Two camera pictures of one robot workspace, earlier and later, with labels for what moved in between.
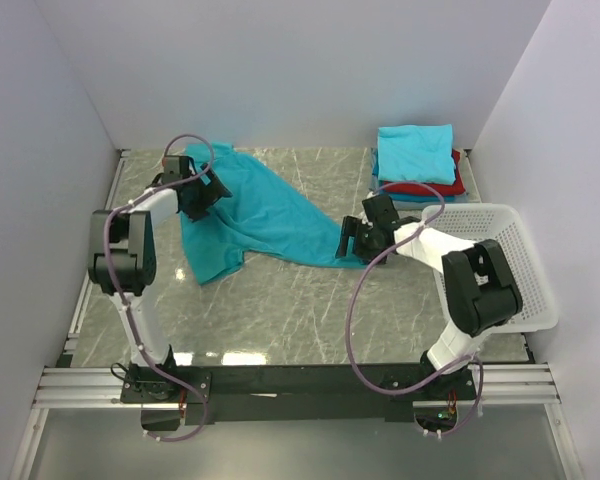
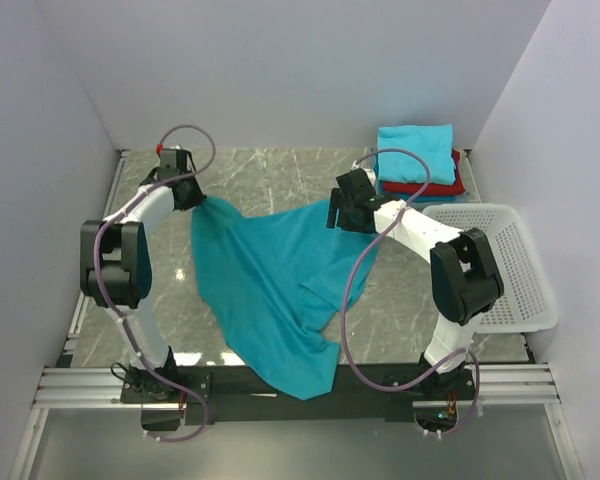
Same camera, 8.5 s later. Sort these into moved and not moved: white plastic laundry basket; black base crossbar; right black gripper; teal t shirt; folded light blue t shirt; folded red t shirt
Moved: teal t shirt; right black gripper
Not moved: folded red t shirt; black base crossbar; white plastic laundry basket; folded light blue t shirt
